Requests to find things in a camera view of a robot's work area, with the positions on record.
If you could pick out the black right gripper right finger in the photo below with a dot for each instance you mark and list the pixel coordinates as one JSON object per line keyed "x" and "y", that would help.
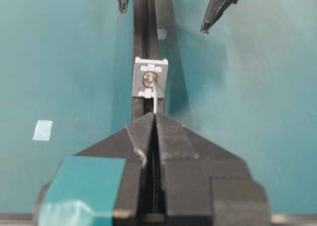
{"x": 204, "y": 184}

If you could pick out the right gripper black left finger teal tape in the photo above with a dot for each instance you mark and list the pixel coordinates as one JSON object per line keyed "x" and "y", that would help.
{"x": 100, "y": 186}

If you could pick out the grey metal fitting red label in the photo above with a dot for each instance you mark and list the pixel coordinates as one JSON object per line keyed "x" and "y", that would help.
{"x": 149, "y": 76}

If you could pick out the pale tape patch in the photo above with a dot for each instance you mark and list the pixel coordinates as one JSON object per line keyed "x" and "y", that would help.
{"x": 42, "y": 130}

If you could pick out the black aluminium centre rail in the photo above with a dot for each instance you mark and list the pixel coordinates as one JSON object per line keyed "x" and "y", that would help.
{"x": 145, "y": 46}

